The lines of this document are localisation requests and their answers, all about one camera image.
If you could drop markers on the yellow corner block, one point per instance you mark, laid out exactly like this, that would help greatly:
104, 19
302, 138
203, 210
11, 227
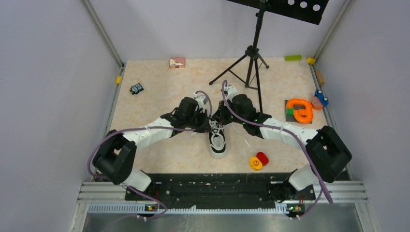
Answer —
311, 60

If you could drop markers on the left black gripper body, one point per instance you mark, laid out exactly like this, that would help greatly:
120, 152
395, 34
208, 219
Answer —
197, 120

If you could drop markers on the white slotted cable duct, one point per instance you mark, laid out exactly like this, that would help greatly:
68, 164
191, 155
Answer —
143, 208

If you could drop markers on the white shoelace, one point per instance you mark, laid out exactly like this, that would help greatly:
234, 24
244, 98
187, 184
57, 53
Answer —
244, 138

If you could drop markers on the orange translucent cup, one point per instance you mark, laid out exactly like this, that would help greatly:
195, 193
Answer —
316, 103

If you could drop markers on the blue toy car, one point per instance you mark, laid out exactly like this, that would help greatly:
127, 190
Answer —
321, 97

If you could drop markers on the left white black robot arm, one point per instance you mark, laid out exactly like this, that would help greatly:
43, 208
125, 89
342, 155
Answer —
114, 156

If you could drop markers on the wooden block on frame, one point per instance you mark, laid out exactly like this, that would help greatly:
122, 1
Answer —
320, 77

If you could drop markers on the small blue black toy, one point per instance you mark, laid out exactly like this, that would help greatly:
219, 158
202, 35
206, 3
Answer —
135, 89

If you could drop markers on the black perforated stand tray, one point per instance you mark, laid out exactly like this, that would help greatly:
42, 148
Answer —
310, 11

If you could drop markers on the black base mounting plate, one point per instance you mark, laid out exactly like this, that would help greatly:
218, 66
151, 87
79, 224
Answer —
225, 191

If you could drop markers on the red plastic cylinder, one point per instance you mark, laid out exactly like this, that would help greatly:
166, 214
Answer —
263, 158

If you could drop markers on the black tripod stand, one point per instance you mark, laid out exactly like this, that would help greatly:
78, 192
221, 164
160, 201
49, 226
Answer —
252, 52

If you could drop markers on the small green block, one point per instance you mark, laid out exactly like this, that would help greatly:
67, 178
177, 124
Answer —
289, 111

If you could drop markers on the green rectangular block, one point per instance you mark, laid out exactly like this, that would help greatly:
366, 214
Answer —
293, 58

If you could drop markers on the pink tangram puzzle box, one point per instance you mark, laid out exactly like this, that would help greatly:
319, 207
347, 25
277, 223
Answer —
176, 63

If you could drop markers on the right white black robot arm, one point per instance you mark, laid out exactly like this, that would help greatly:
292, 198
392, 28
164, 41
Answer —
326, 153

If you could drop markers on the yellow plastic cylinder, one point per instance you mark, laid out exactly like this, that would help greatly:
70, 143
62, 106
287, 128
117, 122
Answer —
255, 163

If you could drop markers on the dark grey square plate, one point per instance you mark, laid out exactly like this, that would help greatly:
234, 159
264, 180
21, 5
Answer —
288, 117

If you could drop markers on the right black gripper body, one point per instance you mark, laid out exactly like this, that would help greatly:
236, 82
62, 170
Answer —
225, 117

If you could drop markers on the black white canvas sneaker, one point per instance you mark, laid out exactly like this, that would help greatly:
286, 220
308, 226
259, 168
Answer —
217, 139

